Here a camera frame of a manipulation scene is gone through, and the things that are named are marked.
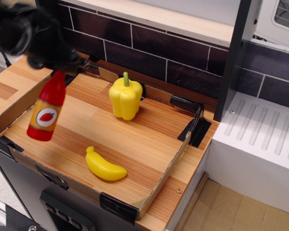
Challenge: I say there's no red hot sauce bottle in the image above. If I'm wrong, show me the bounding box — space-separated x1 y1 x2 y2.
27 71 66 141

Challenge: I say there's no white ridged drainboard sink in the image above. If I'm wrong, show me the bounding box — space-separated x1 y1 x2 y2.
206 93 289 213

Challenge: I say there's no yellow toy banana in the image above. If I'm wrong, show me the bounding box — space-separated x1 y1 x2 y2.
85 146 127 181

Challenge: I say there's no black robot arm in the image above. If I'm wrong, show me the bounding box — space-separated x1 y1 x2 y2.
0 1 89 74

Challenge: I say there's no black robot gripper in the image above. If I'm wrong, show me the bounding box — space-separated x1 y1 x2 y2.
26 28 89 74

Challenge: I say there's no black vertical post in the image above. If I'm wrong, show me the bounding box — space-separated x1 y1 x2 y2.
214 0 262 122

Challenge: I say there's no brown cardboard fence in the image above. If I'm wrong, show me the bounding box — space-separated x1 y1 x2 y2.
0 58 209 219

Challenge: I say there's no yellow toy bell pepper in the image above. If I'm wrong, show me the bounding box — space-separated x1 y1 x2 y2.
108 72 143 121

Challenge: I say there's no white appliance with rack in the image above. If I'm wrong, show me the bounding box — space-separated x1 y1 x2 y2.
254 0 289 47

